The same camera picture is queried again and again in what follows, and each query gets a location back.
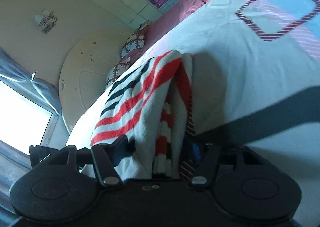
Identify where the pink checked bed sheet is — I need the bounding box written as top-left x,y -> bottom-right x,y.
124,0 -> 211,64

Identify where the bright window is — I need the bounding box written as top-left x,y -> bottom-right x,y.
0,82 -> 52,155

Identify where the patterned pillow far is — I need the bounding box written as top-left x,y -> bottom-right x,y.
120,33 -> 145,59

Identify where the cream round headboard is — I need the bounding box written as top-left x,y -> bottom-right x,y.
59,29 -> 132,132

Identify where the patterned pillow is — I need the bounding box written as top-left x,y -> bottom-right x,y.
120,33 -> 145,59
105,57 -> 131,90

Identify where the light blue patterned blanket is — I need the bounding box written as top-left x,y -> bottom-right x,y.
67,0 -> 319,181

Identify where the blue grey curtain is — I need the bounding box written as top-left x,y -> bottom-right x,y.
1,48 -> 62,116

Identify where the white striped cat sweater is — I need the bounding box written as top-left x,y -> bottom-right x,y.
90,50 -> 193,180

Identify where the patterned pillow near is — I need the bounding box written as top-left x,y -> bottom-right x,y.
105,57 -> 131,90

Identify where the wall lamp fixture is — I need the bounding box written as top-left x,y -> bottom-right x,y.
34,9 -> 58,34

